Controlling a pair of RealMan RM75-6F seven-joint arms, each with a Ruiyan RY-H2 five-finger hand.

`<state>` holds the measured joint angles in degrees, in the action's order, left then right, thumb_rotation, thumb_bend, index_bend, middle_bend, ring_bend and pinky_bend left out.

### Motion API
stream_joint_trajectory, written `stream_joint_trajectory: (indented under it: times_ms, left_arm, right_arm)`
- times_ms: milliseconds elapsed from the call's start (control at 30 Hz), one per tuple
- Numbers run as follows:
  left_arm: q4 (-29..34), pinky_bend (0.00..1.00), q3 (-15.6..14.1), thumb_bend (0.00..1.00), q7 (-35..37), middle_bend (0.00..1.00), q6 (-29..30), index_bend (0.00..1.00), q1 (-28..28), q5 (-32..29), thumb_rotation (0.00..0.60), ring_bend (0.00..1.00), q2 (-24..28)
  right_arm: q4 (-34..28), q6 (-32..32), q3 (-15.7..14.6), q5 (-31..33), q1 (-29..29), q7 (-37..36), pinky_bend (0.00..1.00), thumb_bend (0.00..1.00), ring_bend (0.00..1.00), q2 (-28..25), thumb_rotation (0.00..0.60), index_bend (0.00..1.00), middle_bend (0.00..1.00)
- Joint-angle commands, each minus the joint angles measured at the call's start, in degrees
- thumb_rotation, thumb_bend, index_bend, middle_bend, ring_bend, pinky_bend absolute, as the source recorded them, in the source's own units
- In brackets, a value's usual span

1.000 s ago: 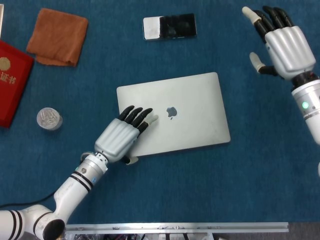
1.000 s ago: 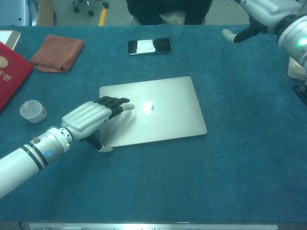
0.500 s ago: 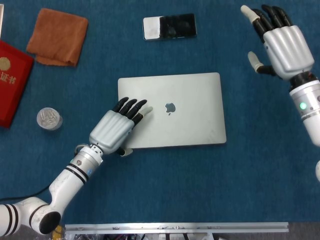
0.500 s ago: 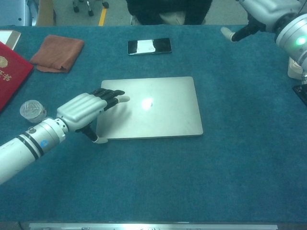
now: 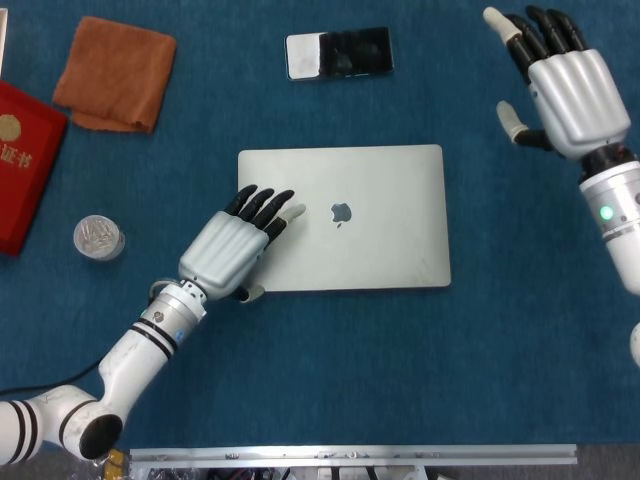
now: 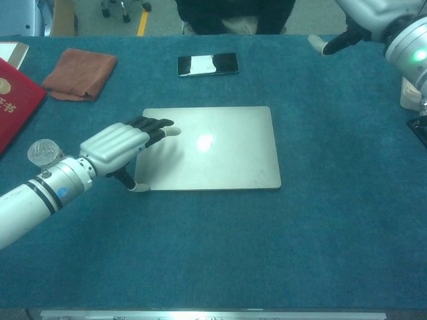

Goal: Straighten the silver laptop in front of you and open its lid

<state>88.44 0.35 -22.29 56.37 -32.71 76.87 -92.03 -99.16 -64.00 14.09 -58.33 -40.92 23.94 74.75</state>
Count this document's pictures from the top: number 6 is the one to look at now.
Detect white stacked plastic boxes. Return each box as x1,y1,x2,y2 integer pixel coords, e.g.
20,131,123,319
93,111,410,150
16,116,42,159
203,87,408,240
400,76,423,109

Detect orange folded cloth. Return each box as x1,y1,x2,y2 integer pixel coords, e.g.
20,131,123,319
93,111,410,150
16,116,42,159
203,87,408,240
41,48,118,102

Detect teal felt table cover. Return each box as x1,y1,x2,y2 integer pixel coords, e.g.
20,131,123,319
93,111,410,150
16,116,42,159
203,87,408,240
0,32,427,309

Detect seated person in dark top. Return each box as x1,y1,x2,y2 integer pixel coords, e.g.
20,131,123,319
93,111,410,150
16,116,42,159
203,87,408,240
175,0,294,36

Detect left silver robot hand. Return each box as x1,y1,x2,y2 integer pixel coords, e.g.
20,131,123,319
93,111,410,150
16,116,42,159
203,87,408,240
79,116,182,193

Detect aluminium profile rail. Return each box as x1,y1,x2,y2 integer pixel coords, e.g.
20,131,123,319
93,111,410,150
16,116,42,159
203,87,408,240
39,309,388,320

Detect black smartphone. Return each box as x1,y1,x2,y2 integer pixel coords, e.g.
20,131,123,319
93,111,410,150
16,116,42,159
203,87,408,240
177,52,240,78

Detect silver metal panel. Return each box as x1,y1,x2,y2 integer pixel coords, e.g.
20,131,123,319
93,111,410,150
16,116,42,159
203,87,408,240
0,0,54,37

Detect white flat box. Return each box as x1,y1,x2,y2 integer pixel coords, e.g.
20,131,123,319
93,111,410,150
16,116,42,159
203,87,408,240
0,41,30,71

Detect brown cardboard board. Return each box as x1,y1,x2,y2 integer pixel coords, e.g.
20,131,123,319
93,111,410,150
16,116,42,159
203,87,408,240
49,0,79,37

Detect red certificate book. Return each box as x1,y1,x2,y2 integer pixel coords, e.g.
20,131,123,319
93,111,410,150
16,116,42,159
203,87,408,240
0,56,47,156

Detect silver laptop with apple logo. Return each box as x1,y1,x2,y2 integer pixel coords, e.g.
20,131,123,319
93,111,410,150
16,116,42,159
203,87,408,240
133,106,282,191

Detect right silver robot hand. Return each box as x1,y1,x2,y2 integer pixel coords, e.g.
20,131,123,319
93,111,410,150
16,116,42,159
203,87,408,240
307,0,421,56

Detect clear round plastic container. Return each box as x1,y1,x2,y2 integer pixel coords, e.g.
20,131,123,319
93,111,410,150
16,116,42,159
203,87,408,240
27,139,66,169

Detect black stapler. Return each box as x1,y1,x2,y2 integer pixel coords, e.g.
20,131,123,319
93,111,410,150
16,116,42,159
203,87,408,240
406,115,427,149

